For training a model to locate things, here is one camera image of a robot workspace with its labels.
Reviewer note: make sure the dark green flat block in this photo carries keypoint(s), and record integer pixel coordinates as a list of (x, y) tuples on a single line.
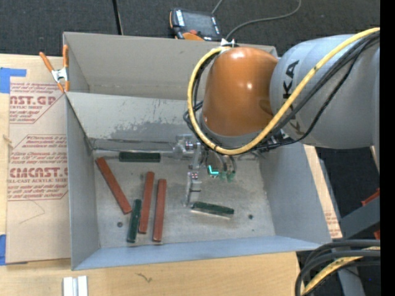
[(213, 208), (139, 157), (134, 220)]

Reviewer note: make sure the red-brown flat block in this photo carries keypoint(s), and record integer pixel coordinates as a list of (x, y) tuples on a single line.
[(159, 210), (113, 185), (146, 202)]

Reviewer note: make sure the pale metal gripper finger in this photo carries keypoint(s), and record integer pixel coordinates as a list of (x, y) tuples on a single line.
[(192, 190), (195, 160)]

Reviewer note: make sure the grey metal bin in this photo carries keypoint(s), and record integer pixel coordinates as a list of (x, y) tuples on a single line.
[(172, 125)]

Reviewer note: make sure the brown cardboard board red print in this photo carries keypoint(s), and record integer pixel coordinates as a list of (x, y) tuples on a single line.
[(37, 214)]

